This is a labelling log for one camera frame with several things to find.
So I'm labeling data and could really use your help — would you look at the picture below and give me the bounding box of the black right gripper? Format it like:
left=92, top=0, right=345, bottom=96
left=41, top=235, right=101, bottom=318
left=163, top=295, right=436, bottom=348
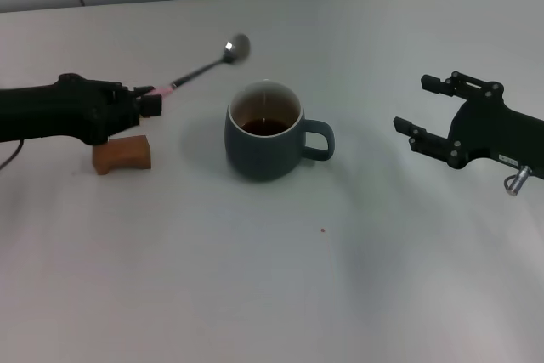
left=393, top=69, right=544, bottom=178

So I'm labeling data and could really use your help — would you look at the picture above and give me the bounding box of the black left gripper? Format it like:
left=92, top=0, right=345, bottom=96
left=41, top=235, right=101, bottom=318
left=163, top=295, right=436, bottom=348
left=0, top=73, right=164, bottom=146

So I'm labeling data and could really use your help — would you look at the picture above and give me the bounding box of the pink handled metal spoon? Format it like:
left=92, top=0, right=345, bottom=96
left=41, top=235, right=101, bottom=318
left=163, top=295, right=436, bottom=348
left=144, top=33, right=252, bottom=99

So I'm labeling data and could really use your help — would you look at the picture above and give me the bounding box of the dark coffee liquid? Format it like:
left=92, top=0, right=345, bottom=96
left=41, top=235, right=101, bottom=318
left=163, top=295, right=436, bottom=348
left=240, top=118, right=291, bottom=138

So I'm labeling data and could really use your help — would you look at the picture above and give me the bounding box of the grey ceramic mug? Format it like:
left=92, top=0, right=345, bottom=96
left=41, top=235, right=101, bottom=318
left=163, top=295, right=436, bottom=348
left=224, top=78, right=336, bottom=182

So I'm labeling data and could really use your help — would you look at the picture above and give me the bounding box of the brown arched wooden block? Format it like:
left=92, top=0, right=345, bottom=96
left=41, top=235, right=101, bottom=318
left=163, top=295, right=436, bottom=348
left=92, top=134, right=153, bottom=176

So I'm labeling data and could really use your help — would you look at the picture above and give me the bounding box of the right gripper silver cable connector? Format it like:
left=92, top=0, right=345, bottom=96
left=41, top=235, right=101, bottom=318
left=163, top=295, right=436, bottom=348
left=503, top=165, right=533, bottom=197

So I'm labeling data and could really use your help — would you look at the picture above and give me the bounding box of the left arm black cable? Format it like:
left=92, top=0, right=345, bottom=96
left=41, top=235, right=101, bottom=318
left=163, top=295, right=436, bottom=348
left=0, top=140, right=25, bottom=171

